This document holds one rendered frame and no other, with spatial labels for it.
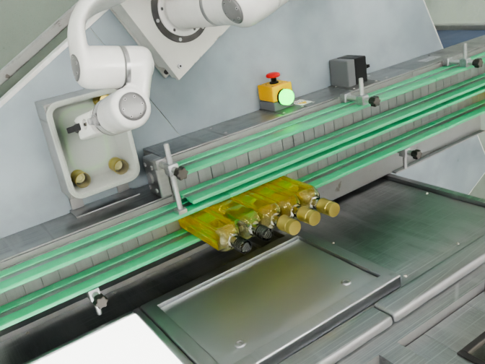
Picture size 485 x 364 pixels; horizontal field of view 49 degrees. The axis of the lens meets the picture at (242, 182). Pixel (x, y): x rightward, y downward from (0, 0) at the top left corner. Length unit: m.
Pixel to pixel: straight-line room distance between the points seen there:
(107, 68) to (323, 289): 0.63
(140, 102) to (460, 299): 0.75
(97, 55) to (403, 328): 0.76
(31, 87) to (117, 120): 0.37
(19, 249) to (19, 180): 0.17
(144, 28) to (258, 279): 0.63
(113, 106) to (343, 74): 0.88
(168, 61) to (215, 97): 0.22
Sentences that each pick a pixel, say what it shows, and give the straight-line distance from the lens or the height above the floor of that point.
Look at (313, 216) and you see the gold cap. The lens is 1.19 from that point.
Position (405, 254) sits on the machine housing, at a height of 1.23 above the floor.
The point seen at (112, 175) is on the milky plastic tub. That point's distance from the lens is 1.31.
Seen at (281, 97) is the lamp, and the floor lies 0.84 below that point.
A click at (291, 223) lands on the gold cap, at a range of 1.16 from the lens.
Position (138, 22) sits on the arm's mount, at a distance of 1.27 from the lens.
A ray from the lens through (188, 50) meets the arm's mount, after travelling 1.33.
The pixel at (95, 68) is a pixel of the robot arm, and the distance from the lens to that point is 0.96.
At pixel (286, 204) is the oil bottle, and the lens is 1.23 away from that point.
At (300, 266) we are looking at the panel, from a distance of 1.27.
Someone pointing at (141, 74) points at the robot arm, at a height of 1.10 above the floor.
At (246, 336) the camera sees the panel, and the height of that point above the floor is 1.24.
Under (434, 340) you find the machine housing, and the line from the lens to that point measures 1.12.
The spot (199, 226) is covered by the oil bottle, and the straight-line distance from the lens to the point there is 1.22.
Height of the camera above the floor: 2.00
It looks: 53 degrees down
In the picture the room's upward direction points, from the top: 112 degrees clockwise
